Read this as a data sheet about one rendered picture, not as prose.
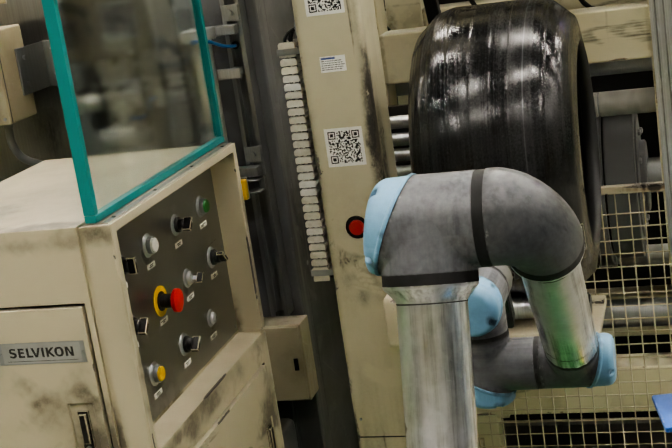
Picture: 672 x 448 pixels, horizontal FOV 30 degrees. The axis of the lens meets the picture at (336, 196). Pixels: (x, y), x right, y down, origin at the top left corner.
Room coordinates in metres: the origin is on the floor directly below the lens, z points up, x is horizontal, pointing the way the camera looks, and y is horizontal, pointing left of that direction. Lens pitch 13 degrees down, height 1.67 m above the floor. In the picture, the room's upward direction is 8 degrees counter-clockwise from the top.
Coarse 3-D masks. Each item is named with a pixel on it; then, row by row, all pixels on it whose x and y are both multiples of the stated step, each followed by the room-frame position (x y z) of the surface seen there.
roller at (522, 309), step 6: (588, 294) 2.16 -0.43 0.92; (516, 300) 2.19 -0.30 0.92; (522, 300) 2.19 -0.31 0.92; (528, 300) 2.18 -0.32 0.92; (516, 306) 2.18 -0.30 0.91; (522, 306) 2.18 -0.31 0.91; (528, 306) 2.18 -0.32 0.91; (516, 312) 2.18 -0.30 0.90; (522, 312) 2.18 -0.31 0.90; (528, 312) 2.17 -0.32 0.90; (516, 318) 2.19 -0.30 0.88; (522, 318) 2.18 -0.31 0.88; (528, 318) 2.18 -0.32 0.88
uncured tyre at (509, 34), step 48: (528, 0) 2.30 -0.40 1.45; (432, 48) 2.22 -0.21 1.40; (480, 48) 2.17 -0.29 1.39; (528, 48) 2.14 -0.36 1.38; (576, 48) 2.23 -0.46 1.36; (432, 96) 2.14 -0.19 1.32; (480, 96) 2.11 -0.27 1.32; (528, 96) 2.08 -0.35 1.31; (576, 96) 2.14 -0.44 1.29; (432, 144) 2.11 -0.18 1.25; (480, 144) 2.08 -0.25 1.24; (528, 144) 2.05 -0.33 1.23; (576, 144) 2.09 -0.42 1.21; (576, 192) 2.07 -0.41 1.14
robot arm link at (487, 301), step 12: (480, 276) 1.69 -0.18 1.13; (492, 276) 1.71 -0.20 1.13; (504, 276) 1.74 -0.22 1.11; (480, 288) 1.65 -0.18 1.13; (492, 288) 1.67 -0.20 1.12; (504, 288) 1.71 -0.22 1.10; (468, 300) 1.65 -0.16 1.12; (480, 300) 1.64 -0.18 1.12; (492, 300) 1.64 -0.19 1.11; (504, 300) 1.69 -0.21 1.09; (480, 312) 1.64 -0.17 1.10; (492, 312) 1.64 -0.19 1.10; (504, 312) 1.68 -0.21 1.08; (480, 324) 1.64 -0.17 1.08; (492, 324) 1.64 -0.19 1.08; (504, 324) 1.68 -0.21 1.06; (480, 336) 1.66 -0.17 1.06; (492, 336) 1.66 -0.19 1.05
